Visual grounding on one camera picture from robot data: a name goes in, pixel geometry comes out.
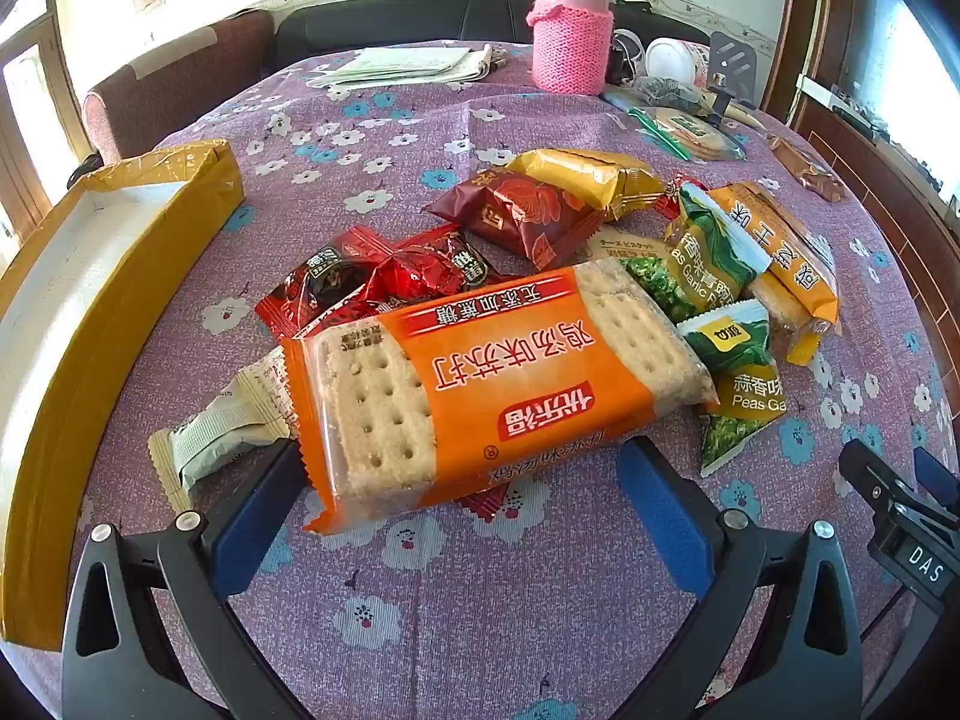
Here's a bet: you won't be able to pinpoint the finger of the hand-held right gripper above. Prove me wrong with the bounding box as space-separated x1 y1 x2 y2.
912 447 960 520
838 438 925 515

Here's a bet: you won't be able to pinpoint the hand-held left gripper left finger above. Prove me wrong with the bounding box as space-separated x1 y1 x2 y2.
61 435 316 720

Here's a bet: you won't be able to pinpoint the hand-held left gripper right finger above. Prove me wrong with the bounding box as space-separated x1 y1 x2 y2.
616 435 863 720

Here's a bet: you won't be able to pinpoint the orange yellow cracker packet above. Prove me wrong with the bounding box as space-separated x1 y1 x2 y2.
705 181 841 365

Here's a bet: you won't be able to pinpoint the pale cheese biscuit packet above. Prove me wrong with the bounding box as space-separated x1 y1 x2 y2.
585 229 668 263

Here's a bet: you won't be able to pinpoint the yellow cardboard box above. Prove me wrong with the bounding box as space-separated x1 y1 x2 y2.
0 139 246 652

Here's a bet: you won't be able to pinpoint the white grey snack packet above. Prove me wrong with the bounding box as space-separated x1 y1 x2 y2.
148 356 301 515

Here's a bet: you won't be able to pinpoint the small green pea packet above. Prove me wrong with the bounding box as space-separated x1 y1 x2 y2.
675 298 788 477

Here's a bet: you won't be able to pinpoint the red snack packet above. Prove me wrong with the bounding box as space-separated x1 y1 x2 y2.
457 484 512 524
652 176 710 222

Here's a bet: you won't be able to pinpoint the purple floral tablecloth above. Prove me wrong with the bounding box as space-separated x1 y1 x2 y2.
34 41 953 720

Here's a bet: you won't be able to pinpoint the dark red candy packet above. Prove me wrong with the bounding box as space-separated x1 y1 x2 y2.
255 225 391 338

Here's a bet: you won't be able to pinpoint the large green pea packet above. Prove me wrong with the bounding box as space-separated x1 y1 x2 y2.
622 184 770 323

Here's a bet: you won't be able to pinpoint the wooden cabinet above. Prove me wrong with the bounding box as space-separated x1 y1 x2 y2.
795 75 960 361

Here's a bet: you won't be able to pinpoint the bright red candy packet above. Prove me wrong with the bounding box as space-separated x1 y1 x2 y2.
360 229 503 316

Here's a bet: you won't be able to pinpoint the brown snack packet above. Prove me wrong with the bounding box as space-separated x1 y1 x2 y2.
769 136 847 202

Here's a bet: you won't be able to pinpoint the dark red rose-print packet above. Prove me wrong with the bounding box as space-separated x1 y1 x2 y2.
424 169 608 275

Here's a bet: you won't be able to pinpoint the golden yellow snack packet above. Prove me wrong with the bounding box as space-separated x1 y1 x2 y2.
502 148 665 222

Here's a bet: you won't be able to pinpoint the round cracker packet green ends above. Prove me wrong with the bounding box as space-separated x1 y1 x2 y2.
628 105 747 162

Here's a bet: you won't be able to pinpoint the black slotted spatula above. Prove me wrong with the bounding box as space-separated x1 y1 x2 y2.
705 31 758 125

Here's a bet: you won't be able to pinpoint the reddish brown armchair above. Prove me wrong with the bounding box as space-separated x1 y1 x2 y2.
81 11 275 166

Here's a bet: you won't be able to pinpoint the white bowl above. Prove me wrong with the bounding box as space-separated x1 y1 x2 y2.
645 37 710 83

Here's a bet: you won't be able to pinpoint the stack of papers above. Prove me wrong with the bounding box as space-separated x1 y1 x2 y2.
304 45 496 91

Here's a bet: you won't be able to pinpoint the wooden glass door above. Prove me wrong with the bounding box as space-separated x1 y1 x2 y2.
0 0 83 241

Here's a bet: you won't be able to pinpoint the pink thermos with knitted sleeve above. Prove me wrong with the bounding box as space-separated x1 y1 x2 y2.
525 0 616 96

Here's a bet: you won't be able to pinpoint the black sofa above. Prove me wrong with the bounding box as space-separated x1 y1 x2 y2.
274 0 713 72

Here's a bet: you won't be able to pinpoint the wooden door frame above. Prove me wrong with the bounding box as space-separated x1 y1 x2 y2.
761 0 833 121

